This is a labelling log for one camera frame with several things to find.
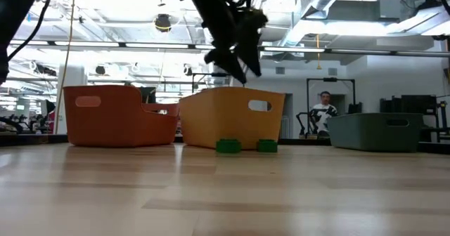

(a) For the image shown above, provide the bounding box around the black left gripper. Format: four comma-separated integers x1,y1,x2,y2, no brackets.
179,0,268,85

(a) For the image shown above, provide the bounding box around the yellow plastic bin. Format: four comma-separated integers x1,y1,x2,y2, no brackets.
178,86,286,151

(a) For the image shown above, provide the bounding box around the green square toy brick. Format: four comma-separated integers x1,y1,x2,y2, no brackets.
215,138,243,155
256,138,279,154

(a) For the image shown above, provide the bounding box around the large orange plastic bin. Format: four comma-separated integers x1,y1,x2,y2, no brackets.
63,84,180,148

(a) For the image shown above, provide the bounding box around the yellow hanging pendant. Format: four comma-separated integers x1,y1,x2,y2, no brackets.
315,34,323,71

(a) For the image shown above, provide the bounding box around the white radiator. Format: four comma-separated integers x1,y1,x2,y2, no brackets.
280,115,291,139

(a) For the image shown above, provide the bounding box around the person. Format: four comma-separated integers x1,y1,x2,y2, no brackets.
309,91,339,138

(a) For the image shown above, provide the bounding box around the grey ceiling beam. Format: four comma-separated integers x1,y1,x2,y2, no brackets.
259,46,450,58

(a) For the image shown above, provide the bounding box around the long ceiling light strip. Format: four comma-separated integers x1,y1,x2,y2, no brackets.
8,40,215,51

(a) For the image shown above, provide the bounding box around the teal plastic bin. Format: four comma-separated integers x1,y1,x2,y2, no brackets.
326,112,425,153

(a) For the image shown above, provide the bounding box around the black equipment rack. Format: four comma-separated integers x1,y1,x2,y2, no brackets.
378,94,439,114

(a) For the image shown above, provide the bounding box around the black gantry frame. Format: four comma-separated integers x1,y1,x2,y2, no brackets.
191,72,233,89
306,77,356,116

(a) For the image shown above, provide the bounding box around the grey rectangular duct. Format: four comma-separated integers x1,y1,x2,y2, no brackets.
305,0,401,22

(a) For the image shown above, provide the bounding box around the yellow extension cable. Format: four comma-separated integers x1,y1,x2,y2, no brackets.
53,0,77,135

